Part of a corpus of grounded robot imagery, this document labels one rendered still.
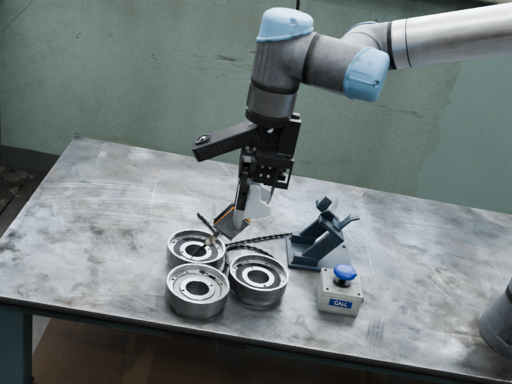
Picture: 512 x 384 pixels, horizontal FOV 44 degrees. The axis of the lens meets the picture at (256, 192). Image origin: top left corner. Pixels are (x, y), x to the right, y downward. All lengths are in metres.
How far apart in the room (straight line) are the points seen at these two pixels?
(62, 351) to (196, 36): 1.60
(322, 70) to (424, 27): 0.19
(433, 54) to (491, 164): 1.96
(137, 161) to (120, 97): 1.30
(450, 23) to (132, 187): 0.74
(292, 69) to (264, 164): 0.16
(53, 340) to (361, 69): 0.83
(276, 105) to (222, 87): 1.74
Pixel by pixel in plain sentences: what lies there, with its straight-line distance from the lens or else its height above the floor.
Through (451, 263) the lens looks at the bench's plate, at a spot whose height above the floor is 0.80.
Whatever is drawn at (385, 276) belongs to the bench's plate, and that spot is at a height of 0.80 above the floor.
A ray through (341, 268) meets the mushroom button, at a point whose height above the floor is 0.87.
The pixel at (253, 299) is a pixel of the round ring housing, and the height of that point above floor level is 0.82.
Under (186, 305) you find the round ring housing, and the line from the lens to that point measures 1.04.
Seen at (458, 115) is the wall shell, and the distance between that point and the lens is 2.81.
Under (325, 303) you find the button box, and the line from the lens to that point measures 1.13.
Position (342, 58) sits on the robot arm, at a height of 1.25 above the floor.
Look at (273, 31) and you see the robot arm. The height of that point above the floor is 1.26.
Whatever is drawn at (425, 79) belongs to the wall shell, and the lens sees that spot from 2.72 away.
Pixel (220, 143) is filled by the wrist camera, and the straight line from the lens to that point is 1.00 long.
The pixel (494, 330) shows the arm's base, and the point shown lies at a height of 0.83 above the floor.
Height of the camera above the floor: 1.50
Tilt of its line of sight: 29 degrees down
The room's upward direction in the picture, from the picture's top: 12 degrees clockwise
